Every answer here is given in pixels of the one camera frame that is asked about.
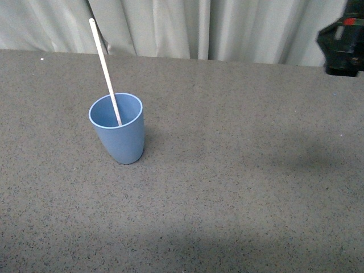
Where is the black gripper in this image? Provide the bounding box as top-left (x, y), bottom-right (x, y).
top-left (317, 1), bottom-right (363, 77)

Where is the light wooden chopstick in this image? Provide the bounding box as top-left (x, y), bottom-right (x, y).
top-left (89, 18), bottom-right (122, 126)

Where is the blue plastic cup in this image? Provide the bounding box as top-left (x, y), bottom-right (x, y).
top-left (89, 93), bottom-right (145, 164)

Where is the grey-white curtain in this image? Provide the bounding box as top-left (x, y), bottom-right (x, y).
top-left (1, 1), bottom-right (346, 66)

